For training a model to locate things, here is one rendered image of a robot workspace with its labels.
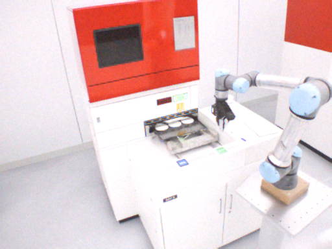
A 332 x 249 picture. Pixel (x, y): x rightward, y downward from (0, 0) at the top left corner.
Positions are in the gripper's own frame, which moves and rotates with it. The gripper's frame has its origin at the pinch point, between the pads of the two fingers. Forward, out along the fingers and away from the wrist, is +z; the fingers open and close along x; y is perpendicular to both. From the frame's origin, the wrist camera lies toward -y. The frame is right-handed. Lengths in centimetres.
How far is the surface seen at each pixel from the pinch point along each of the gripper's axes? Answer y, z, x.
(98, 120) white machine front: 58, 4, 62
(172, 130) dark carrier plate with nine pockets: 48, 21, 12
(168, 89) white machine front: 59, -7, 9
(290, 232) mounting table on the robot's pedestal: -58, 29, -3
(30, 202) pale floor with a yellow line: 128, 110, 146
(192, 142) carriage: 29.1, 22.6, 4.9
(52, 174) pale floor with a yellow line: 170, 110, 121
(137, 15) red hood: 53, -62, 27
